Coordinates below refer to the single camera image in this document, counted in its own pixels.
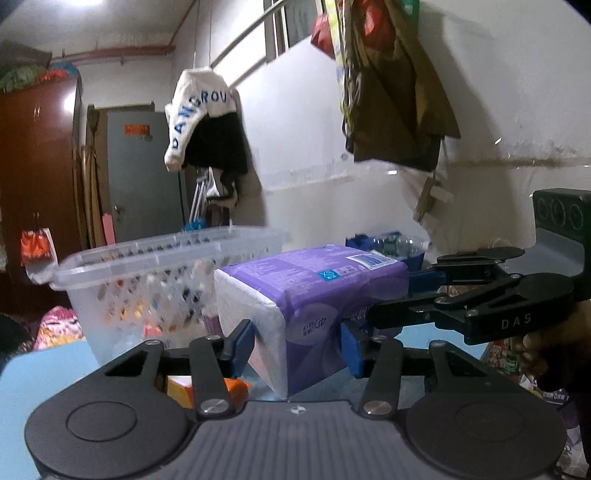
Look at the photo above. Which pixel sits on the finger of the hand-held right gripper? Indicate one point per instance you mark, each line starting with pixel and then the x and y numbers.
pixel 425 279
pixel 498 304

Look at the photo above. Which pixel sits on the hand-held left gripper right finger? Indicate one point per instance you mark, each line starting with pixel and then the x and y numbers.
pixel 352 351

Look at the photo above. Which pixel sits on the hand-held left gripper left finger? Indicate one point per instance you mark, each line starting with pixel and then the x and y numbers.
pixel 242 347

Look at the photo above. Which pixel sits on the purple tissue pack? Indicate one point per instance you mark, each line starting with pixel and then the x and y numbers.
pixel 304 304

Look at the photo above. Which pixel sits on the person's right hand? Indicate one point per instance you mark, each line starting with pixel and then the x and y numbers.
pixel 535 357

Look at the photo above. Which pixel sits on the clear plastic water bottle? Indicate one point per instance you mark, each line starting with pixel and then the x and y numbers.
pixel 399 243

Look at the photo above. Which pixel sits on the orange packet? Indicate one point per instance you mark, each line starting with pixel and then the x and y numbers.
pixel 207 392

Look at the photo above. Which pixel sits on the printed snack packets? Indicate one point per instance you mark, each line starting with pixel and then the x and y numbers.
pixel 545 383

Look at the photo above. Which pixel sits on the clear plastic basket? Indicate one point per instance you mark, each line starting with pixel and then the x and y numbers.
pixel 157 286

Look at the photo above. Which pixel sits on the colourful floral blanket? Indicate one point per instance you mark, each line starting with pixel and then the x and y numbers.
pixel 57 325

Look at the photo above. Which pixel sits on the olive hanging jacket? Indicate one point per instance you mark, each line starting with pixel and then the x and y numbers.
pixel 397 87

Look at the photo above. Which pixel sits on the grey door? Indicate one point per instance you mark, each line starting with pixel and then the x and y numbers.
pixel 138 180

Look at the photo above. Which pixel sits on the black hanging garment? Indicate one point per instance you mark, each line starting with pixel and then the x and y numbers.
pixel 217 147

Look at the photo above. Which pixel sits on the orange hanging bag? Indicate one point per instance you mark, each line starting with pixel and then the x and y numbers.
pixel 36 244

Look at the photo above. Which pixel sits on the white lettered jacket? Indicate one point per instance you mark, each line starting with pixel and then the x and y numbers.
pixel 194 113

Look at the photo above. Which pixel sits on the brown wooden wardrobe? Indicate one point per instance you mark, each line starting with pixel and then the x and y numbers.
pixel 39 175

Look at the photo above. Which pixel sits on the red hanging bag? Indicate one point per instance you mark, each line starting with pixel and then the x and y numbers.
pixel 323 32

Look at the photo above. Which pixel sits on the window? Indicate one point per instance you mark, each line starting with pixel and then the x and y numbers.
pixel 288 25

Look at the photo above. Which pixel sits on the metal clothes pole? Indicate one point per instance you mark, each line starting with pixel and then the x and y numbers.
pixel 240 39

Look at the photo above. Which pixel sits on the bundle of folded cloths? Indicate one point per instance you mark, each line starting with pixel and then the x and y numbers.
pixel 32 69

